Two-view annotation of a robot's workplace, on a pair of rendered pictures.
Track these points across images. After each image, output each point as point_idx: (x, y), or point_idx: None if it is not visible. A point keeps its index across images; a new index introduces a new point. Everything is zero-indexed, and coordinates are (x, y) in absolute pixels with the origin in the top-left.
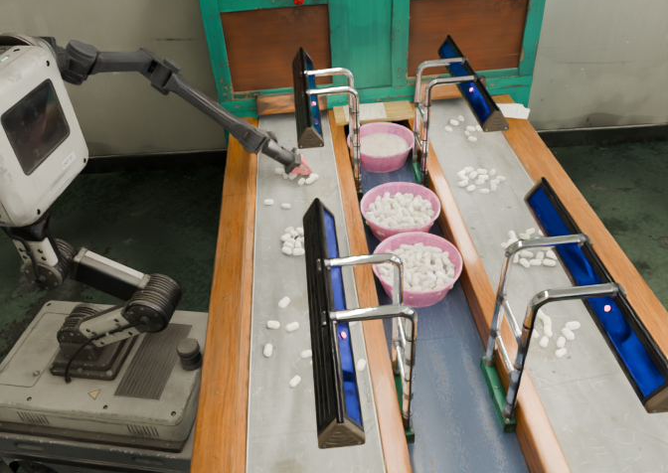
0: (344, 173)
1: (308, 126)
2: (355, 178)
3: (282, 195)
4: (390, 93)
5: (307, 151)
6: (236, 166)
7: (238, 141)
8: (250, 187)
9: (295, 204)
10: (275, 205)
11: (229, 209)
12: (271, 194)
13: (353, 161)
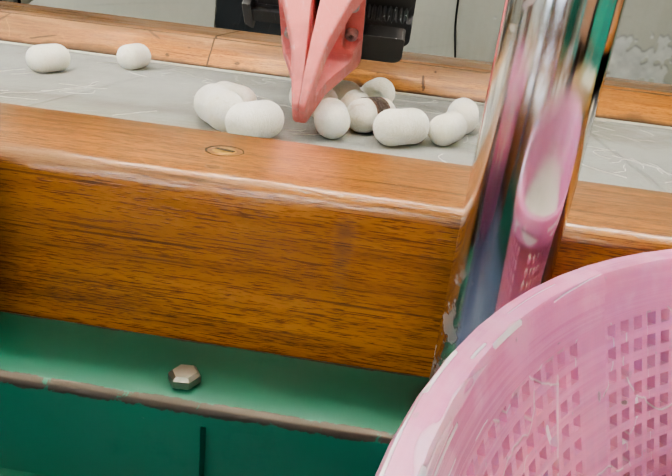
0: (119, 133)
1: None
2: None
3: (171, 85)
4: None
5: (642, 184)
6: (428, 57)
7: (631, 82)
8: (264, 48)
9: (52, 82)
10: (109, 70)
11: (150, 21)
12: (206, 80)
13: (445, 298)
